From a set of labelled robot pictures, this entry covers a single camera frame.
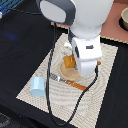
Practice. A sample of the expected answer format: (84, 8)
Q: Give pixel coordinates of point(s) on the light blue milk carton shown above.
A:
(37, 87)

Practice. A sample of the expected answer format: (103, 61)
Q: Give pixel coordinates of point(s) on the fork with wooden handle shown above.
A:
(76, 85)

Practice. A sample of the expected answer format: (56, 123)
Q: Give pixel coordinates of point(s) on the beige woven placemat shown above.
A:
(63, 97)

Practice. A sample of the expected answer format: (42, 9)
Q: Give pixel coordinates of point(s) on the orange bread loaf toy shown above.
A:
(69, 61)

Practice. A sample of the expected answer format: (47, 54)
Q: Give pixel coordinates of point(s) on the white fish toy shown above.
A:
(66, 44)

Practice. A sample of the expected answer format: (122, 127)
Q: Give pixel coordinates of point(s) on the beige bowl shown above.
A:
(124, 16)

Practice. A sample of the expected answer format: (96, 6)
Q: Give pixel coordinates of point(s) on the tan wooden plate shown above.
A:
(68, 73)

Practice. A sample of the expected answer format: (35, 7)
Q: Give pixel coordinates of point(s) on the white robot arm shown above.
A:
(86, 51)

